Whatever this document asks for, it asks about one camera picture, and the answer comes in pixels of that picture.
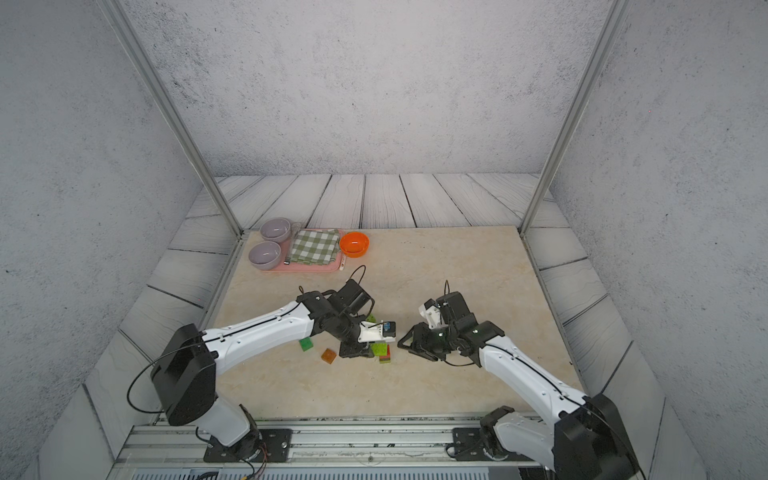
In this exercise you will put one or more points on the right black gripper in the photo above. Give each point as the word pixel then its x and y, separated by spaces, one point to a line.
pixel 421 332

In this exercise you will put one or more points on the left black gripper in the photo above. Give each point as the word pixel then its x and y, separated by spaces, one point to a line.
pixel 362 349

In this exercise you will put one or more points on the long lime lego plate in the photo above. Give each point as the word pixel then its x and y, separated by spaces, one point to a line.
pixel 380 349

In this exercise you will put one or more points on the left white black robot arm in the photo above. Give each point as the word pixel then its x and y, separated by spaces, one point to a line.
pixel 185 375

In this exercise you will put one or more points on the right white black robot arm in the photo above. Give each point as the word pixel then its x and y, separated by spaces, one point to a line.
pixel 575 437

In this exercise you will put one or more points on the brown lego brick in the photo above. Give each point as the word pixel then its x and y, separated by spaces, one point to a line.
pixel 329 356

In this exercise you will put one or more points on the dark green lego brick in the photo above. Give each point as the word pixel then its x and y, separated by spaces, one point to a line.
pixel 306 344

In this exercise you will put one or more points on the orange bowl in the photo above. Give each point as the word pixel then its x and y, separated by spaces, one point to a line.
pixel 354 244

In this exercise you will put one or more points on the green checkered cloth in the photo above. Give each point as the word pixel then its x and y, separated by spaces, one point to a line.
pixel 314 247

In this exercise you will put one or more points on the pink tray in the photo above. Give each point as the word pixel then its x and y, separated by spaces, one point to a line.
pixel 287 267

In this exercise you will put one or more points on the front lavender bowl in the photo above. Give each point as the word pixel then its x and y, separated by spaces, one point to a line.
pixel 266 255

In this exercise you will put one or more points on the lavender bowl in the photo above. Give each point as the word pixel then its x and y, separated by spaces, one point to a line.
pixel 266 255
pixel 276 230

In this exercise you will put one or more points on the rear lavender bowl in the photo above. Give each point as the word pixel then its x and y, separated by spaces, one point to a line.
pixel 276 230

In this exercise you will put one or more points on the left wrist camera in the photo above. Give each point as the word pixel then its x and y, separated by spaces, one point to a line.
pixel 380 332

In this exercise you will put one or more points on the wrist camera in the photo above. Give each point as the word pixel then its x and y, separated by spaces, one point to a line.
pixel 380 332
pixel 431 313

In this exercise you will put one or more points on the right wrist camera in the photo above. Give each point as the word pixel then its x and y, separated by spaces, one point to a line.
pixel 431 313

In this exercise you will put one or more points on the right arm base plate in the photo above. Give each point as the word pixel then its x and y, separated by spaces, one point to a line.
pixel 471 444

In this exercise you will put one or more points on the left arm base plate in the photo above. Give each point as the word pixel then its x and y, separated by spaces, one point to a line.
pixel 270 445

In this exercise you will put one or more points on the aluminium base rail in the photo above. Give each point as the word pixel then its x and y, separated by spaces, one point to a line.
pixel 410 447

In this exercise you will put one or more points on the left aluminium frame post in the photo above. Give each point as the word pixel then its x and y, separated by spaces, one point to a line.
pixel 131 44

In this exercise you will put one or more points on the aluminium frame post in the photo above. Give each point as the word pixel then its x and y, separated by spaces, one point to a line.
pixel 596 63
pixel 131 44

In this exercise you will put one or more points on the right aluminium frame post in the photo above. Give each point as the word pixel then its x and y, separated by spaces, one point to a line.
pixel 596 63

